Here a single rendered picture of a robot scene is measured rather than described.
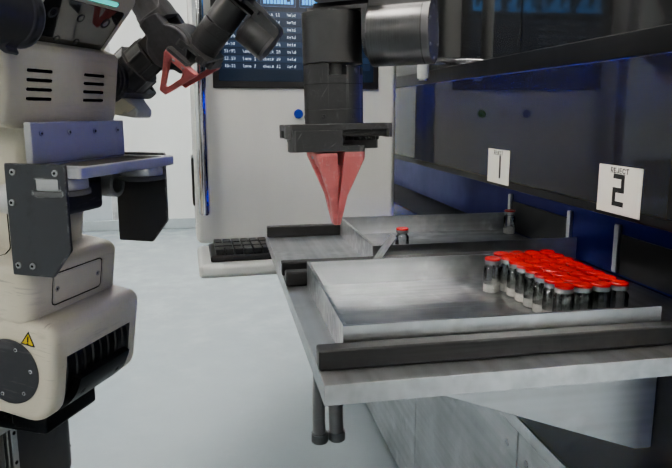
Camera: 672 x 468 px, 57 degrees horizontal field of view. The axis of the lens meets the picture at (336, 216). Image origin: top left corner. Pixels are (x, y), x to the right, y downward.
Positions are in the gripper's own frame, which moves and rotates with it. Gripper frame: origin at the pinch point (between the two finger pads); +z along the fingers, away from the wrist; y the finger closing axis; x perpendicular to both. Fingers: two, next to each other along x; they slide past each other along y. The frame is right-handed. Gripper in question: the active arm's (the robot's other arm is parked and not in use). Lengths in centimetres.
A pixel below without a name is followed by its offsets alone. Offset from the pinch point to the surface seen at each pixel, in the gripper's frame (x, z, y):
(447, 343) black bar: -6.7, 11.7, 9.3
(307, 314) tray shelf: 9.8, 13.1, -1.9
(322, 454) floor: 127, 99, 17
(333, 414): 102, 73, 17
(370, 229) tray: 55, 12, 17
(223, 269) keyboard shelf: 67, 20, -12
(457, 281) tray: 19.4, 13.1, 20.6
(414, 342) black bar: -6.2, 11.5, 6.2
